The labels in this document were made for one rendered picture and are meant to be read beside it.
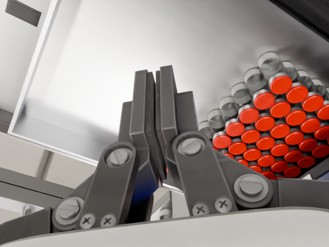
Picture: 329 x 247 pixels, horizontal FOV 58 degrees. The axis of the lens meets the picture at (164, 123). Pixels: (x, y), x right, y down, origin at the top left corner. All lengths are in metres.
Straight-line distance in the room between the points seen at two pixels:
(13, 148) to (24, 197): 0.69
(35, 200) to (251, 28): 1.07
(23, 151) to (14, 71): 1.55
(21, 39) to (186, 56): 0.17
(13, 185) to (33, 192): 0.07
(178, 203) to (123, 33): 0.28
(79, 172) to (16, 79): 1.60
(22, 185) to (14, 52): 0.96
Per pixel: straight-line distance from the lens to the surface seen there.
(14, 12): 0.33
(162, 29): 0.30
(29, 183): 1.28
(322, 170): 0.30
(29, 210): 1.25
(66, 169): 1.95
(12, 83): 0.38
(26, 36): 0.34
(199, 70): 0.33
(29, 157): 1.93
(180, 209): 0.47
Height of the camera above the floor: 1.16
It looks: 47 degrees down
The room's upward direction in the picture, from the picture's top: 178 degrees clockwise
